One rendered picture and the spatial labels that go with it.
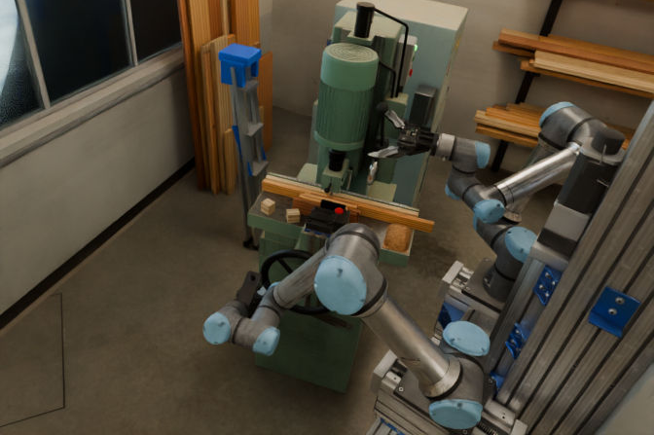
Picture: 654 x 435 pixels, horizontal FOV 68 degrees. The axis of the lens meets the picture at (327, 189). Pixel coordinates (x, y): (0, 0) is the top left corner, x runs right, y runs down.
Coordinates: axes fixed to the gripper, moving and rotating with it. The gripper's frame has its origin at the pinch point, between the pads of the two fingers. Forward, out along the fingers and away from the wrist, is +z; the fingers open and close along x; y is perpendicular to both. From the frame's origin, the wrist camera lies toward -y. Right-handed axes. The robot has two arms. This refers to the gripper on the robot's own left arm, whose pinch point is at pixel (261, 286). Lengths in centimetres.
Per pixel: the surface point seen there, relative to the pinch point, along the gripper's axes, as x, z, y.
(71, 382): -78, 26, 80
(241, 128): -54, 86, -43
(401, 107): 26, 29, -70
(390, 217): 33, 30, -30
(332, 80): 5, -1, -71
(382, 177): 25, 41, -43
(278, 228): -4.1, 17.8, -16.3
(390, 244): 36.2, 18.2, -23.0
